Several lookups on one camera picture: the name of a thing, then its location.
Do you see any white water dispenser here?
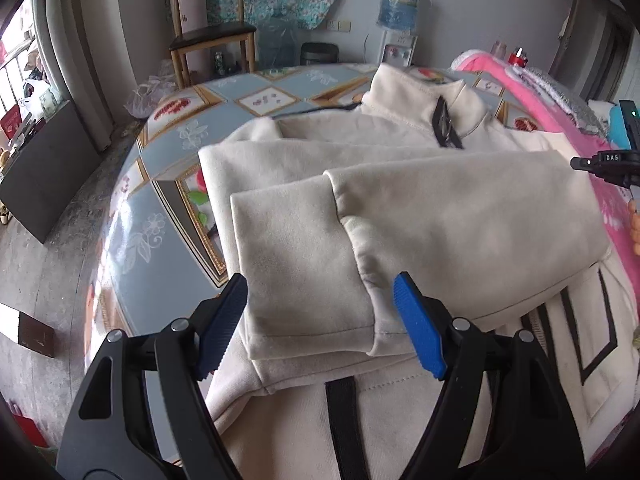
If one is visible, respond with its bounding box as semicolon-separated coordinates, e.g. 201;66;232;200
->
381;30;418;67

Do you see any pink floral blanket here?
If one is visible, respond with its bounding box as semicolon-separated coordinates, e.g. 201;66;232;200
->
450;49;640;281

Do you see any beige zip jacket black trim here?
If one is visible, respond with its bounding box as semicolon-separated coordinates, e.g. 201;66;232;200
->
197;62;640;480

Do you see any blue pillow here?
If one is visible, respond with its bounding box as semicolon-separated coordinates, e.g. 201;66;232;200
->
607;102;631;148

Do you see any red box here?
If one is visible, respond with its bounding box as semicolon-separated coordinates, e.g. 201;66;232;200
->
10;412;48;448

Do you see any clear empty water jug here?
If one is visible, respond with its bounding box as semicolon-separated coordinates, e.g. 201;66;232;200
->
257;6;297;68

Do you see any clear plastic bag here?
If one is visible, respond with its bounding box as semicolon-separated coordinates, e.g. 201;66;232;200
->
124;72;178;120

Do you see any wooden chair dark seat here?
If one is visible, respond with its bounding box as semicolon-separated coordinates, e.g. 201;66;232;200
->
165;0;258;88

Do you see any grey door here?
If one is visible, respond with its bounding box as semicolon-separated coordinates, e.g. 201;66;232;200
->
547;0;633;103

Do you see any dark low cabinet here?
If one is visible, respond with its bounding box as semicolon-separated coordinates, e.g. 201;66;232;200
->
0;100;103;241

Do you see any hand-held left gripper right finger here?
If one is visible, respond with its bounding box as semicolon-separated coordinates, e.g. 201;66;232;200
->
393;272;587;480

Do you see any black pot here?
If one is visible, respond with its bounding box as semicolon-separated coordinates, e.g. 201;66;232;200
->
300;41;341;67

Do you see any metal window railing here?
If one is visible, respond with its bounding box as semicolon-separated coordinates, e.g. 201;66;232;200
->
0;35;38;126

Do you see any small brown box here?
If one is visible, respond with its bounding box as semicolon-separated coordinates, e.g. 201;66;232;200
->
17;311;57;358

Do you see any grey curtain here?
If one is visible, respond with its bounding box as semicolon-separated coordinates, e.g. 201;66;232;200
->
45;0;138;153

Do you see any table with patterned tablecloth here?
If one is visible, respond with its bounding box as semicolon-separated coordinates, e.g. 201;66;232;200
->
82;62;548;356

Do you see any white plastic bag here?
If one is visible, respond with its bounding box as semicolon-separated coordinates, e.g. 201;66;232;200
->
22;79;61;116

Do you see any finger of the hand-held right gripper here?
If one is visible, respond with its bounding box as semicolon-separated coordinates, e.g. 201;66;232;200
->
570;150;640;189

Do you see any person's right hand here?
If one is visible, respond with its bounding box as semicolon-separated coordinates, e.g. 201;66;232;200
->
626;199;640;257

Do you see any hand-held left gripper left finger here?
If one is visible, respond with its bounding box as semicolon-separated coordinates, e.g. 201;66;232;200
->
56;273;249;480

